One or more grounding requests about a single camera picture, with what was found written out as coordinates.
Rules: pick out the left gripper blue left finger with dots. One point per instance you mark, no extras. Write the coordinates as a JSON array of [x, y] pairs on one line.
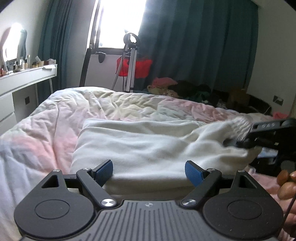
[[92, 182]]

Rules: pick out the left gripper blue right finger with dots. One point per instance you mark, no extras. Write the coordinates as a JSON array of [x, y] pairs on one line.
[[205, 184]]

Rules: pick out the white zip-up jacket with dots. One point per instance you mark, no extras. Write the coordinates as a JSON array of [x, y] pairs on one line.
[[149, 156]]

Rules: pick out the pile of dark clothes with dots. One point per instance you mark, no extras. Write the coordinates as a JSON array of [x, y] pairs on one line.
[[237, 99]]

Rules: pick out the person's right hand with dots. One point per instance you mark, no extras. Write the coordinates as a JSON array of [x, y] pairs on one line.
[[285, 195]]

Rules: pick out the pink pillow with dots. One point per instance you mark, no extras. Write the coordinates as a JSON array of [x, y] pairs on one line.
[[279, 116]]

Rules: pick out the pastel tie-dye bed quilt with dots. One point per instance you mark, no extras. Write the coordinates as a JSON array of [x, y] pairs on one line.
[[47, 138]]

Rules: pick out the pink garment in pile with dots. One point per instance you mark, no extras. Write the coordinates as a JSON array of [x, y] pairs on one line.
[[164, 82]]

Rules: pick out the teal curtain right panel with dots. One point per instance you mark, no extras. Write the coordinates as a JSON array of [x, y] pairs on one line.
[[204, 42]]

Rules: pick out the teal curtain panel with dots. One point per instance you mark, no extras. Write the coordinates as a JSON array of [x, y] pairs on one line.
[[55, 37], [204, 42]]

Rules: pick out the red cloth on stand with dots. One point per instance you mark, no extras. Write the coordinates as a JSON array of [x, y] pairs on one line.
[[142, 67]]

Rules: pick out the white vanity desk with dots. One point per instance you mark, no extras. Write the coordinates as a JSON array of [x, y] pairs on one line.
[[17, 81]]

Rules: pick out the teal curtain left panel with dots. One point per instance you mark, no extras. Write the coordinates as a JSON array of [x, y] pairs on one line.
[[55, 37]]

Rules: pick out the vanity mirror with light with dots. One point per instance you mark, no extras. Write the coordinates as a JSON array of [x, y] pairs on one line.
[[13, 46]]

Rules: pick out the dark framed window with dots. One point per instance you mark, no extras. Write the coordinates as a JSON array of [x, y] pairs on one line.
[[111, 21]]

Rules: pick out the wall power socket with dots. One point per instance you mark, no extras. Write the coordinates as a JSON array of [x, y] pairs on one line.
[[278, 100]]

